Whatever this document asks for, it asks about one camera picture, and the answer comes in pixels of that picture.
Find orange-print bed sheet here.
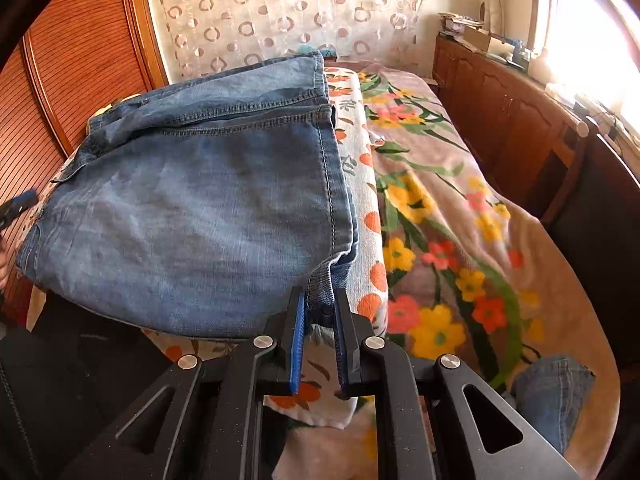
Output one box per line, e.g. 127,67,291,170
30,67,392,431

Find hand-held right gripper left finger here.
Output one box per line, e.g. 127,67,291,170
60,287,308,480

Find dark chair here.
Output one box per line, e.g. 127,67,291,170
542,119,640,363

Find wooden cabinet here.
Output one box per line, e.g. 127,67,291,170
432,32,592,227

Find stack of papers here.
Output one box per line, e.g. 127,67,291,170
439,12,484,37

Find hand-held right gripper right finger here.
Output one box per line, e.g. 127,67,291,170
332,287,581,480

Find circle-patterned curtain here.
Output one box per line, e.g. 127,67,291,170
142,0,435,82

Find blue denim pants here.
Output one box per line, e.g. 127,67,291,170
15,51,360,339

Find cardboard box with blue cloth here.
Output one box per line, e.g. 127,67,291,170
299,44,340,62

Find floral blanket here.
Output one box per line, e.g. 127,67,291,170
272,59,622,480

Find wooden slatted wardrobe door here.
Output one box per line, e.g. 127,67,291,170
0,0,170,322

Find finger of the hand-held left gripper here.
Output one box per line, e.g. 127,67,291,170
0,189,39,232

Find window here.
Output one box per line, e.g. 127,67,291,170
531,0,640,128

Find open cardboard box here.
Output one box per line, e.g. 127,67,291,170
465,26,507,54

